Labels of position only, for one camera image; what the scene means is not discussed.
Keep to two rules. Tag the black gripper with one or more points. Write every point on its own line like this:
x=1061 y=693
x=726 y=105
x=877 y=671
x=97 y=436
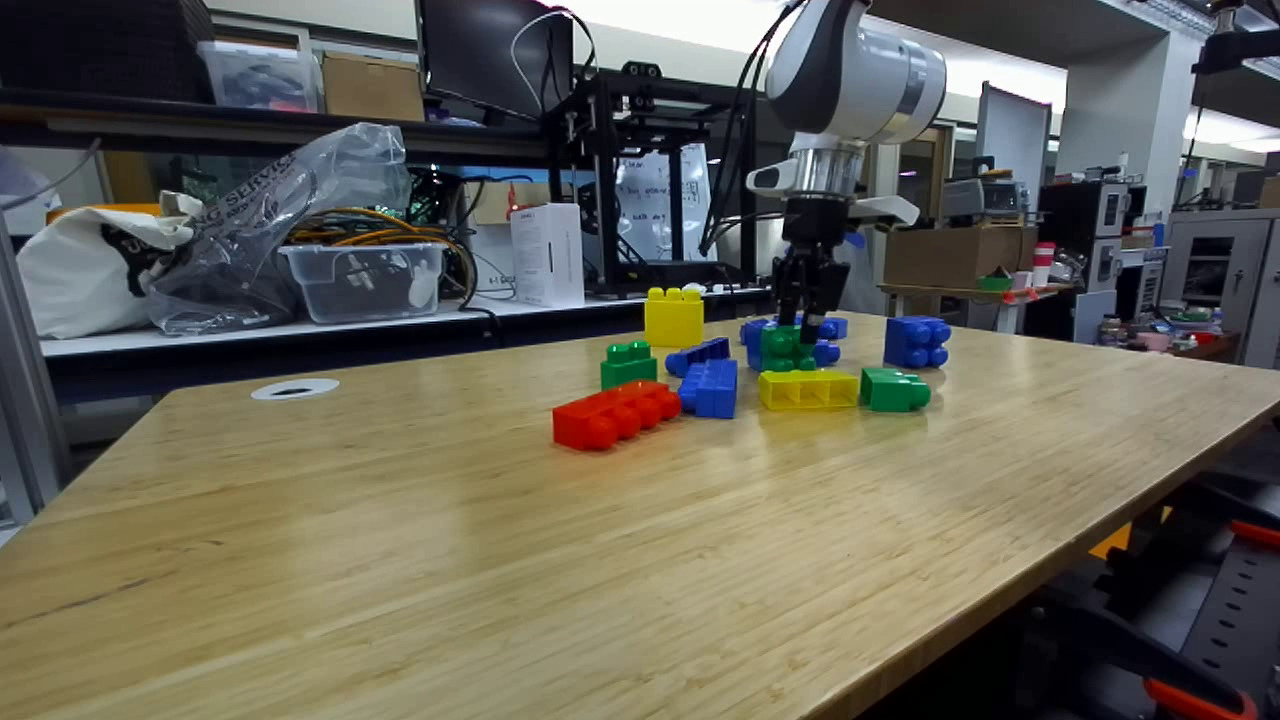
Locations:
x=814 y=232

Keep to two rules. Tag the blue small toy brick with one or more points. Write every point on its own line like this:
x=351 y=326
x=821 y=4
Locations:
x=752 y=355
x=825 y=355

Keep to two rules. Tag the yellow square toy brick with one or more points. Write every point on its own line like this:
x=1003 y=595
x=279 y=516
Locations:
x=804 y=391

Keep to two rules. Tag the blue wide stepped toy brick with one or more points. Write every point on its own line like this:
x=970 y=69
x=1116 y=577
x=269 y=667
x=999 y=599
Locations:
x=833 y=326

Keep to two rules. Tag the blue long toy brick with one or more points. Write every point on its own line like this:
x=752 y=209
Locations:
x=710 y=391
x=757 y=320
x=693 y=357

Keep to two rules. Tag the blue tall stacked toy brick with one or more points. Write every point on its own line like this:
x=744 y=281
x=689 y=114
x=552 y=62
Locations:
x=916 y=341

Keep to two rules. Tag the yellow tall brick stack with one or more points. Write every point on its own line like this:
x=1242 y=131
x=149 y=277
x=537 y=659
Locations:
x=672 y=320

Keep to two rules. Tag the brown cardboard box large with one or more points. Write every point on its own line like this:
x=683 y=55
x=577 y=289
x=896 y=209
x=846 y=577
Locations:
x=955 y=259

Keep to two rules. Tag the red four-stud toy brick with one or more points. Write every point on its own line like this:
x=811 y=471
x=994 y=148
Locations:
x=615 y=416

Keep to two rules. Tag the white upright panel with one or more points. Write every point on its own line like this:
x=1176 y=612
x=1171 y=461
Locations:
x=1018 y=140

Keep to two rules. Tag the white cardboard box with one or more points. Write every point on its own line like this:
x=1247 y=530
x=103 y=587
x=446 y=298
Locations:
x=545 y=253

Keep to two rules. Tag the black appliance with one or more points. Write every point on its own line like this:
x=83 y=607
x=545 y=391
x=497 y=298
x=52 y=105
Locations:
x=1080 y=221

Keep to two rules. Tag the grey equipment cabinet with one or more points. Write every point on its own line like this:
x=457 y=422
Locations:
x=1207 y=286

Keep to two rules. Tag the black computer monitor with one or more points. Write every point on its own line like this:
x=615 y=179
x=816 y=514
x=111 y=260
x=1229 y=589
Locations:
x=485 y=55

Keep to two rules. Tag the brown cardboard box small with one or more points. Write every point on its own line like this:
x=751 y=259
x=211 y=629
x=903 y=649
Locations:
x=373 y=89

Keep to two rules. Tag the clear crumpled plastic bag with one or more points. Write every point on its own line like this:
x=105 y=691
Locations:
x=267 y=227

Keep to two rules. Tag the white round desk grommet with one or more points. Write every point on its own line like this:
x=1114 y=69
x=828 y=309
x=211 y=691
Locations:
x=267 y=391

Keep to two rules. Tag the clear plastic container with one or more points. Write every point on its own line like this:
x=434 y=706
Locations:
x=262 y=76

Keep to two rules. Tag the white side table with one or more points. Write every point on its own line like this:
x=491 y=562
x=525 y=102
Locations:
x=201 y=365

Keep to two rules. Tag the white cloth bag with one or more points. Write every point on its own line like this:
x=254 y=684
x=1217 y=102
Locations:
x=75 y=281

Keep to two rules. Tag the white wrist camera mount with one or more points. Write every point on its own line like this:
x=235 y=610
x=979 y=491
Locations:
x=889 y=209

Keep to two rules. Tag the black metal frame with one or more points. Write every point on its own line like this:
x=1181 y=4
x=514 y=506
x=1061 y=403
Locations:
x=611 y=201

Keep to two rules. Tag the black wall shelf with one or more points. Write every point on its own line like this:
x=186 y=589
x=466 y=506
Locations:
x=162 y=124

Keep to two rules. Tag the aluminium extrusion post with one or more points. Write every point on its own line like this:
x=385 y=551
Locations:
x=23 y=403

